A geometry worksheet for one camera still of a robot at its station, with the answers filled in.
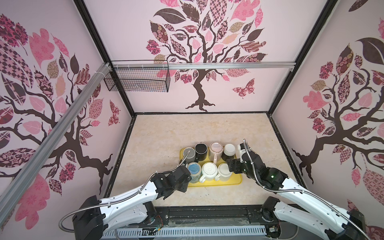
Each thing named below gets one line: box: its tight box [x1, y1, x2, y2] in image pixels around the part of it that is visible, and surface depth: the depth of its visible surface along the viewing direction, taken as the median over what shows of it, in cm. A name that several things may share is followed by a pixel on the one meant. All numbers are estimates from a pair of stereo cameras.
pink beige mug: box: [209, 142, 224, 165], surface depth 88 cm
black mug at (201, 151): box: [194, 142, 208, 163], surface depth 90 cm
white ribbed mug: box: [199, 162, 218, 183], surface depth 83 cm
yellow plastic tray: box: [179, 147, 243, 187], surface depth 85 cm
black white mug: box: [221, 143, 236, 161], surface depth 90 cm
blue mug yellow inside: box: [187, 161, 202, 184], surface depth 81 cm
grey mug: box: [183, 147, 196, 164], surface depth 87 cm
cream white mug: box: [214, 163, 232, 182], surface depth 83 cm
